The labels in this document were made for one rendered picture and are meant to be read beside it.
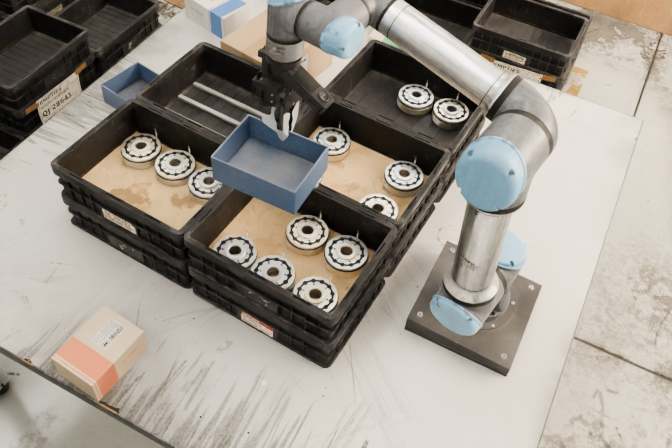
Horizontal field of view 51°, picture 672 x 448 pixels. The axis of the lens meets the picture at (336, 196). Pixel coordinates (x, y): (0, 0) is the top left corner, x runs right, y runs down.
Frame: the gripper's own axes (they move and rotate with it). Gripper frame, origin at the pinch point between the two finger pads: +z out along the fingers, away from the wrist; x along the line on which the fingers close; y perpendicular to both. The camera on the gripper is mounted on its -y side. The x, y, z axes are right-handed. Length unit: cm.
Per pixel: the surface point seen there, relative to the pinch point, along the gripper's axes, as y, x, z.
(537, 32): -22, -169, 48
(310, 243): -9.8, 2.9, 26.4
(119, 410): 8, 52, 47
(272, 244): -1.2, 5.7, 29.5
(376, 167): -11.1, -30.5, 26.2
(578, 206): -63, -61, 37
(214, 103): 40, -28, 26
